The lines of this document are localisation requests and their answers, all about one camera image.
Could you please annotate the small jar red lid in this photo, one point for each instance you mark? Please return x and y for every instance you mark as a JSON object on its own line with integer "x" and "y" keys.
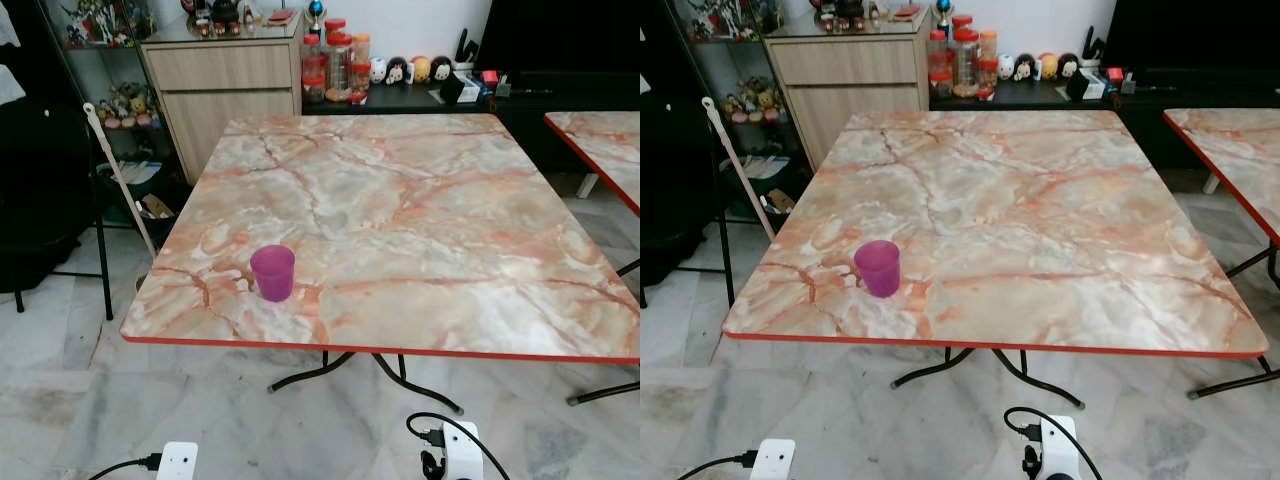
{"x": 334, "y": 26}
{"x": 961, "y": 20}

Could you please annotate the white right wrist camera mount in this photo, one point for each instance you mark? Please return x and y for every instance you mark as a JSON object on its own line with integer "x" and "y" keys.
{"x": 464, "y": 452}
{"x": 1060, "y": 448}

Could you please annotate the black television screen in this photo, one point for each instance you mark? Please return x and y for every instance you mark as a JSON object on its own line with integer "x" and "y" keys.
{"x": 1190, "y": 32}
{"x": 560, "y": 35}

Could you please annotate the light wooden drawer cabinet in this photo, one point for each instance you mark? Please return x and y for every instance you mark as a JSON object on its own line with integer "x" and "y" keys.
{"x": 850, "y": 85}
{"x": 225, "y": 85}

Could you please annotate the purple plastic cup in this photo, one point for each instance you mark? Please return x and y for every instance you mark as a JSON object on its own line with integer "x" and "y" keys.
{"x": 880, "y": 270}
{"x": 272, "y": 275}

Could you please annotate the dark figurines group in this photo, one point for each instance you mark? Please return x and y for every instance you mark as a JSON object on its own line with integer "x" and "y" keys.
{"x": 848, "y": 12}
{"x": 222, "y": 14}

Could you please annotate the clear jar orange lid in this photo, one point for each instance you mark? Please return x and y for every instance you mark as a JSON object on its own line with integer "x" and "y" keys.
{"x": 988, "y": 52}
{"x": 361, "y": 55}

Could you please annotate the robot model figures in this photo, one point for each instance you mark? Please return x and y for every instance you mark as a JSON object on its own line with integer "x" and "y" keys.
{"x": 100, "y": 22}
{"x": 722, "y": 18}

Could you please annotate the black round plush toy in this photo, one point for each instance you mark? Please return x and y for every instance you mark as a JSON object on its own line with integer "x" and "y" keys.
{"x": 441, "y": 68}
{"x": 1068, "y": 65}

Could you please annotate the black chair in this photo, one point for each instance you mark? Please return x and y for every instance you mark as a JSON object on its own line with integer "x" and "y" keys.
{"x": 40, "y": 200}
{"x": 672, "y": 200}

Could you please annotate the trophy with blue ball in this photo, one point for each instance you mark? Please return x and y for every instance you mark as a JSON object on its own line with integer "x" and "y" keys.
{"x": 943, "y": 11}
{"x": 316, "y": 14}

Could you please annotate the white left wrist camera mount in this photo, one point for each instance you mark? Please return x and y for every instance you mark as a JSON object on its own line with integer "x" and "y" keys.
{"x": 774, "y": 460}
{"x": 178, "y": 462}

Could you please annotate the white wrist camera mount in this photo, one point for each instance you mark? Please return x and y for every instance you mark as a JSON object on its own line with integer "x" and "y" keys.
{"x": 1060, "y": 448}
{"x": 464, "y": 452}
{"x": 774, "y": 460}
{"x": 178, "y": 462}

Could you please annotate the long pale wooden stick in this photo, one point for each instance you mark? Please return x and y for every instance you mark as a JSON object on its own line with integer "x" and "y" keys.
{"x": 120, "y": 178}
{"x": 738, "y": 165}

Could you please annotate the white round plush toy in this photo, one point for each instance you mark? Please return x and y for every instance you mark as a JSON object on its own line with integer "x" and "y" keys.
{"x": 378, "y": 70}
{"x": 1005, "y": 67}

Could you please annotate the black and white box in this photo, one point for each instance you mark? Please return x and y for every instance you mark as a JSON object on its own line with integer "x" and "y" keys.
{"x": 458, "y": 90}
{"x": 1083, "y": 86}

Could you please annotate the small plush figures row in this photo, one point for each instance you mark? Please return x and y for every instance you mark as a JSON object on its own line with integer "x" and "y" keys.
{"x": 757, "y": 100}
{"x": 130, "y": 106}

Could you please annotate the yellow round plush toy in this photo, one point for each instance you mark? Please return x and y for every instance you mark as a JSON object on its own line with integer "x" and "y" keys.
{"x": 421, "y": 69}
{"x": 1048, "y": 66}

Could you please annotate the large clear jar red lid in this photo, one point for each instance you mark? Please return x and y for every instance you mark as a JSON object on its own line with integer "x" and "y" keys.
{"x": 339, "y": 68}
{"x": 965, "y": 62}

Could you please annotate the red brown tray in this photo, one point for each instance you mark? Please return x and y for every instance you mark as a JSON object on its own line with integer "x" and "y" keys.
{"x": 281, "y": 17}
{"x": 907, "y": 13}

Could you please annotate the small red box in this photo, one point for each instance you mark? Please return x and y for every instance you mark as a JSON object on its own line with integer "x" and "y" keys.
{"x": 490, "y": 77}
{"x": 1115, "y": 75}

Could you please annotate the black and white plush toy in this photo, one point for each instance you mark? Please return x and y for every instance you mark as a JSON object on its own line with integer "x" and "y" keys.
{"x": 397, "y": 71}
{"x": 1025, "y": 68}

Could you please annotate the black stand holder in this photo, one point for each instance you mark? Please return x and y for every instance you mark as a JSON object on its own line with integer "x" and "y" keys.
{"x": 1093, "y": 45}
{"x": 466, "y": 48}

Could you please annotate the marble table with red edge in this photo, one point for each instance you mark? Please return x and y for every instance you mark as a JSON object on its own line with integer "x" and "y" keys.
{"x": 1235, "y": 160}
{"x": 605, "y": 150}

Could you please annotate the black metal shelf rack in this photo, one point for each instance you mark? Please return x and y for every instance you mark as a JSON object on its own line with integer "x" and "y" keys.
{"x": 104, "y": 250}
{"x": 727, "y": 250}

